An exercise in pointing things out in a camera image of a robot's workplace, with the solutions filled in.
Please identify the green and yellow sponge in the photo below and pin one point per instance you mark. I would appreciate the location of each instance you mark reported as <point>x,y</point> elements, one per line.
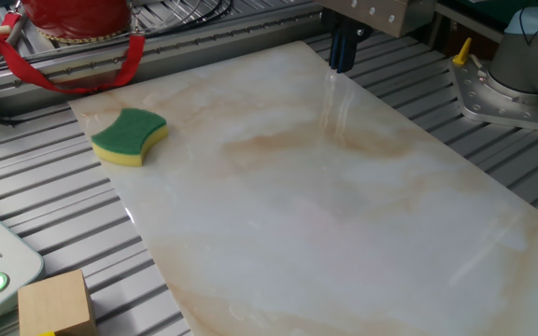
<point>129,133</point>

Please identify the wooden block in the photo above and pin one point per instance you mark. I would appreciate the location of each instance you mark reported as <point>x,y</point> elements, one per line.
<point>56,303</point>

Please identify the yellow plastic clip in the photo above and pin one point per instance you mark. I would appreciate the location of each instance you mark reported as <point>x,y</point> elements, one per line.
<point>462,51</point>

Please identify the silver Schunk gripper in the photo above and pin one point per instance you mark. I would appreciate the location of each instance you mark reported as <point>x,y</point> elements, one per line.
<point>376,14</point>

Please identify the white teach pendant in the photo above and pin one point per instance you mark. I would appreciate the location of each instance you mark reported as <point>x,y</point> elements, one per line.
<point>7,261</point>

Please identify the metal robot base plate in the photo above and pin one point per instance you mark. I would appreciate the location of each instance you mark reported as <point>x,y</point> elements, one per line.
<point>484,100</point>

